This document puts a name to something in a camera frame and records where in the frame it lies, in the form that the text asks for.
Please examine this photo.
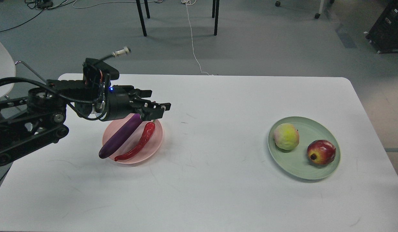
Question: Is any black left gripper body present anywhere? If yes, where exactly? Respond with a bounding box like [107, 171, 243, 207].
[102, 85, 135, 121]

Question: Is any red chili pepper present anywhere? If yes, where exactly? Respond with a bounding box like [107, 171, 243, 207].
[113, 120, 156, 161]

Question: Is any purple eggplant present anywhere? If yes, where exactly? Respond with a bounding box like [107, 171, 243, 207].
[99, 113, 142, 159]

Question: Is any yellow green peach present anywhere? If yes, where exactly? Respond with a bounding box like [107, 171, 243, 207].
[273, 123, 300, 151]

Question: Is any red pomegranate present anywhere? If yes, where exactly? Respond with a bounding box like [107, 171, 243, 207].
[307, 140, 337, 165]

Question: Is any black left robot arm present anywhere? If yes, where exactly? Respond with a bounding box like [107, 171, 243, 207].
[0, 55, 171, 166]

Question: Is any pink plate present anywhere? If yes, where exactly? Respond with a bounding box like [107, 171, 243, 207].
[102, 113, 164, 165]

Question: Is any black chair leg left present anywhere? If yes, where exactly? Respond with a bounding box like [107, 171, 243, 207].
[136, 0, 150, 37]

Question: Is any black chair leg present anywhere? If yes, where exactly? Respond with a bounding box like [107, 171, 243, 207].
[212, 0, 220, 36]
[136, 0, 150, 37]

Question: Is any black chair leg right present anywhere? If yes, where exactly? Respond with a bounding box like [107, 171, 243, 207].
[212, 0, 220, 36]

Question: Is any white chair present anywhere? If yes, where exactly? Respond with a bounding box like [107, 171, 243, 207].
[0, 42, 46, 98]

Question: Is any green plate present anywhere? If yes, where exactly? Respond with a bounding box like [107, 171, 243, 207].
[267, 116, 341, 180]

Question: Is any white office chair base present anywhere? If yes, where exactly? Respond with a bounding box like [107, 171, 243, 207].
[275, 0, 335, 19]

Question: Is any black equipment case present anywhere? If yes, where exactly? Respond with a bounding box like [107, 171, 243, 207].
[365, 0, 398, 54]

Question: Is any white floor cable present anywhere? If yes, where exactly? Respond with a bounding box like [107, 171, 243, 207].
[181, 0, 212, 76]

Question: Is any black floor cable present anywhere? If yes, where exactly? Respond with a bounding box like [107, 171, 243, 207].
[0, 0, 77, 35]

